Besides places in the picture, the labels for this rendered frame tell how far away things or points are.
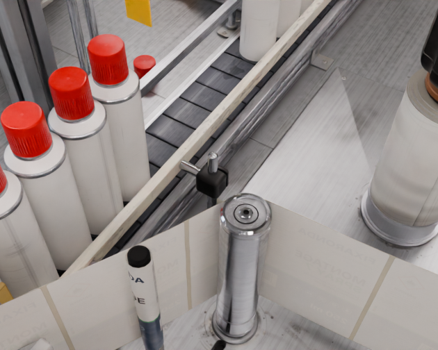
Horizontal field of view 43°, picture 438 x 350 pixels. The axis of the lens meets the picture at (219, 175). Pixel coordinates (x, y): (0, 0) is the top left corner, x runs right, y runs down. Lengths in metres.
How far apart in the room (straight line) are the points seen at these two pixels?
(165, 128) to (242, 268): 0.33
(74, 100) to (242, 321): 0.24
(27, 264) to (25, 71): 0.22
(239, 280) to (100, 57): 0.23
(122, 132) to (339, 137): 0.30
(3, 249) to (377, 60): 0.65
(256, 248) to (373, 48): 0.60
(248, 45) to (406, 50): 0.29
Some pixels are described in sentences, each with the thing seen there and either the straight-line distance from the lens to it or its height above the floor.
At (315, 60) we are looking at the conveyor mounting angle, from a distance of 0.91.
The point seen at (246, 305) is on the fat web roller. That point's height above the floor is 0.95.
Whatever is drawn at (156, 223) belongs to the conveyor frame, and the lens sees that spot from 0.63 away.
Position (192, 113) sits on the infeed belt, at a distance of 0.74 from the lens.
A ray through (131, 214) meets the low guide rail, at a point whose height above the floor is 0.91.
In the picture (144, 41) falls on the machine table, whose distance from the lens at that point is 0.94.
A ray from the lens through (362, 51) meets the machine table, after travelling 0.95.
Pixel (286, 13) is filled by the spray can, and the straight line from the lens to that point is 0.83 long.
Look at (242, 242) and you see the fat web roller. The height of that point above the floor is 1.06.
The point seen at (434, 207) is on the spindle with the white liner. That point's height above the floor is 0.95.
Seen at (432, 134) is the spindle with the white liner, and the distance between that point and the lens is 0.52.
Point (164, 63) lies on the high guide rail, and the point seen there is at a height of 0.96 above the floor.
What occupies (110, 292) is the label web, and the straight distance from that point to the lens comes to 0.43.
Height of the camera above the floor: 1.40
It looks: 51 degrees down
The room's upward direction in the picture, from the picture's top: 2 degrees clockwise
